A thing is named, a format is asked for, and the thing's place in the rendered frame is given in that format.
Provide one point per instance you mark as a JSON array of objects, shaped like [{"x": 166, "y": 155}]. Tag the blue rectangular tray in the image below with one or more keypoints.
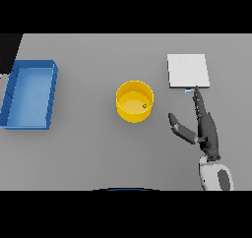
[{"x": 29, "y": 94}]

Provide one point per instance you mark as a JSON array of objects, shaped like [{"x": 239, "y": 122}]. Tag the small green nut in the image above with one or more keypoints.
[{"x": 144, "y": 106}]

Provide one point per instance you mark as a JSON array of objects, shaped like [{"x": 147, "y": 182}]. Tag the yellow round bowl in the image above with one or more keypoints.
[{"x": 134, "y": 110}]

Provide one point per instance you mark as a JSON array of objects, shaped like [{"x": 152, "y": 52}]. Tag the flat pale square scale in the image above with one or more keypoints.
[{"x": 187, "y": 71}]

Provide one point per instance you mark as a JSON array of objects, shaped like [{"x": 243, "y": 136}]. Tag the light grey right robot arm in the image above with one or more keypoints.
[{"x": 215, "y": 177}]

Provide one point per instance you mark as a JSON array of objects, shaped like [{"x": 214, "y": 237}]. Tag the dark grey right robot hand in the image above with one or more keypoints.
[{"x": 208, "y": 130}]

